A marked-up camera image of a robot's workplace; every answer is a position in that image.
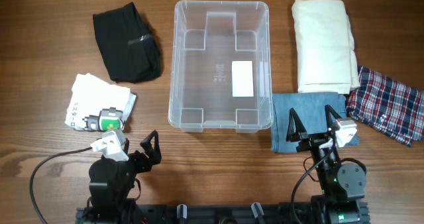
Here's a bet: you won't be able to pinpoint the clear plastic storage bin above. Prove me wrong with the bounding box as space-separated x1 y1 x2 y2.
168 0 274 133

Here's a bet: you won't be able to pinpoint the white label in bin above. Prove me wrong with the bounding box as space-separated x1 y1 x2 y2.
231 61 254 97

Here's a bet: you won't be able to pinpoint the black camera cable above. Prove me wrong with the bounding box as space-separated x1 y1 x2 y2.
291 140 339 224
28 146 93 224

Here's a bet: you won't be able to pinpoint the black right camera cable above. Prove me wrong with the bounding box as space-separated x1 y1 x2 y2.
291 140 339 224

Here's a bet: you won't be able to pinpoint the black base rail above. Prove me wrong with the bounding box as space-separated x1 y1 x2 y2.
76 202 371 224

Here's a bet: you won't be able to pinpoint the cream cloth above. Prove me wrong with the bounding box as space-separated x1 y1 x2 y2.
291 0 360 94

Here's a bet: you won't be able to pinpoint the blue jeans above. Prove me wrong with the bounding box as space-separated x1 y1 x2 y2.
271 92 346 153

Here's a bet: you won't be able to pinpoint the black left camera cable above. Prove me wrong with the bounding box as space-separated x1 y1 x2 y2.
28 146 93 224

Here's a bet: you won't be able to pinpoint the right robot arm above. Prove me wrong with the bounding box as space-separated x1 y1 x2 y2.
286 105 370 224

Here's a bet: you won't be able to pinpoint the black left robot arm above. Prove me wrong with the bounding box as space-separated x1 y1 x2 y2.
76 129 162 223

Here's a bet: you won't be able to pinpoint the white printed folded t-shirt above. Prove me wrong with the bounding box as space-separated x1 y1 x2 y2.
65 74 136 132

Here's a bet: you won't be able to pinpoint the red blue plaid shirt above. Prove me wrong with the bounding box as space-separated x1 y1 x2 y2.
346 66 423 146

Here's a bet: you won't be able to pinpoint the black folded garment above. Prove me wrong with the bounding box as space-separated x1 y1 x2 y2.
93 2 162 83

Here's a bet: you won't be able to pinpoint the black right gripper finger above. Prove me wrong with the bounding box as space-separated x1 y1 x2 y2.
325 105 341 132
286 108 307 141

